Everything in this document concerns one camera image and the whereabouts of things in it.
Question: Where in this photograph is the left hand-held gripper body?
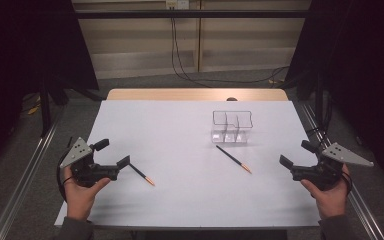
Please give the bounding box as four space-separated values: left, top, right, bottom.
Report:
59 137 119 188

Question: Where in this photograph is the person's right hand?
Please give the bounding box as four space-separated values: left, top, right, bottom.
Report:
300 163 352 220

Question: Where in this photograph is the black pen with gold tip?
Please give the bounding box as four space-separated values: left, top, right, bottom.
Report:
128 163 156 187
215 145 253 175

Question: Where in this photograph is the white wall socket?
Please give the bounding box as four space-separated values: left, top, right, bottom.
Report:
165 0 190 10

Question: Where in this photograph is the left hand-held gripper cable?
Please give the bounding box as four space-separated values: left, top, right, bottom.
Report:
56 146 75 203

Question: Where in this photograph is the black curtain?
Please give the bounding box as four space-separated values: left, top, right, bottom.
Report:
284 0 384 192
0 0 100 176

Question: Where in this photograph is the black metal stand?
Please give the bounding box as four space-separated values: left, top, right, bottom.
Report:
38 74 53 138

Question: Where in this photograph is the black hanging cable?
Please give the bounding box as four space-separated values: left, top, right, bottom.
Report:
169 8 214 89

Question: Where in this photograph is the clear acrylic pen holder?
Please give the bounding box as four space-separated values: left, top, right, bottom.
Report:
210 109 254 145

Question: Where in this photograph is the aluminium floor rail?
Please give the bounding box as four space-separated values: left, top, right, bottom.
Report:
0 109 65 240
301 103 384 240

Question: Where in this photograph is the hand-held gripper cable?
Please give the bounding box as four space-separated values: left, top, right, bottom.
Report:
341 171 353 196
56 146 75 203

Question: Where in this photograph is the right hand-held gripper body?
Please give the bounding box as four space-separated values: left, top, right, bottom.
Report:
291 142 374 191

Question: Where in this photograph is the person's left hand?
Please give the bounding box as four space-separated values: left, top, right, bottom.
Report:
63 166 112 222

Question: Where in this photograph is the wooden vertical post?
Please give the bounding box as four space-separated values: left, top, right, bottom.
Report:
194 0 204 73

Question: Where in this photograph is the wooden table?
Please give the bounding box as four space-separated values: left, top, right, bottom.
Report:
106 88 289 102

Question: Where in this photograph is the right hand-held gripper cable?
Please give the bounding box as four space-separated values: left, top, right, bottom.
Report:
341 171 353 196

